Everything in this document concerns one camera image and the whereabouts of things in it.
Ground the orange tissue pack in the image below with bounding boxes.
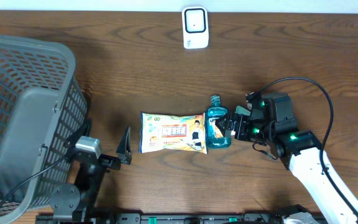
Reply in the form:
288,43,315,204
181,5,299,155
212,123,224,139

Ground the wet wipes pack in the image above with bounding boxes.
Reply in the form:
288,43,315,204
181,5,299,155
139,112,208,154

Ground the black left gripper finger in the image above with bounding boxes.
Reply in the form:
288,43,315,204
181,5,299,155
64,118,92,148
116,126,132,157

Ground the teal mouthwash bottle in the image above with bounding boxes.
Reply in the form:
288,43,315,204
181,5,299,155
205,95,231,149

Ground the grey plastic basket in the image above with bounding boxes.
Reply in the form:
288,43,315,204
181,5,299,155
0,35,87,223

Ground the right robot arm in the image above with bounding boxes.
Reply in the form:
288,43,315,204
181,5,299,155
216,93,358,223

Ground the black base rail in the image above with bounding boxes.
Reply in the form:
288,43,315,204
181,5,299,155
35,212,326,224

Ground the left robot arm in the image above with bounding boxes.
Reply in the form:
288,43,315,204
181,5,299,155
50,119,132,223

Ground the white barcode scanner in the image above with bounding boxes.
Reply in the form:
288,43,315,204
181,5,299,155
181,6,209,49

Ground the mint green wipes packet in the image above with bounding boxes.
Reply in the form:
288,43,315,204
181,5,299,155
235,106,250,116

